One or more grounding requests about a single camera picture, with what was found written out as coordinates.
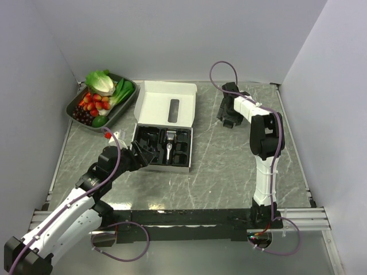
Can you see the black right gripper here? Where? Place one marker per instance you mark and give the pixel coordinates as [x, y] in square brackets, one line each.
[237, 119]

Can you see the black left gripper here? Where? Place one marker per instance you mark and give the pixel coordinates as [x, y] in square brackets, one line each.
[144, 156]

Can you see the black silver hair clipper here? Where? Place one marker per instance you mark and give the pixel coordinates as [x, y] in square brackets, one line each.
[170, 138]

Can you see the white clipper kit box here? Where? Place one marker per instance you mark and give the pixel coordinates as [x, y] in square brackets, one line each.
[162, 106]

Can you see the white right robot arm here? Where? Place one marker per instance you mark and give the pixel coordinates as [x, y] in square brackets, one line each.
[266, 141]

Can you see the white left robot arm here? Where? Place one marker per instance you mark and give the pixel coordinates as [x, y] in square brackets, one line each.
[83, 210]

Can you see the dark grey food tray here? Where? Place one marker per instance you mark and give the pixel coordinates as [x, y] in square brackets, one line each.
[113, 115]

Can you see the green lime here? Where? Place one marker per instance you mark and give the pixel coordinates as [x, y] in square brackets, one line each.
[99, 121]

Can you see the green bok choy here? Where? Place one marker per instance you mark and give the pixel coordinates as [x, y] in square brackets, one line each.
[123, 89]

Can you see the red strawberries pile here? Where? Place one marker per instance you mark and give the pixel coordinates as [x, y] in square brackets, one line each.
[95, 104]

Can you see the dark purple grapes bunch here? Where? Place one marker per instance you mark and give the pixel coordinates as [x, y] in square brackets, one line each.
[82, 116]

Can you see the green lettuce head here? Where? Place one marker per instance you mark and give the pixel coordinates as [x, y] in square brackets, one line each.
[100, 82]

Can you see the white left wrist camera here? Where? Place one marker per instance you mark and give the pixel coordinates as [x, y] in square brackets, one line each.
[120, 137]

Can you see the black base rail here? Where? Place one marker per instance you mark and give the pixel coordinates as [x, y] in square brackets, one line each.
[182, 225]

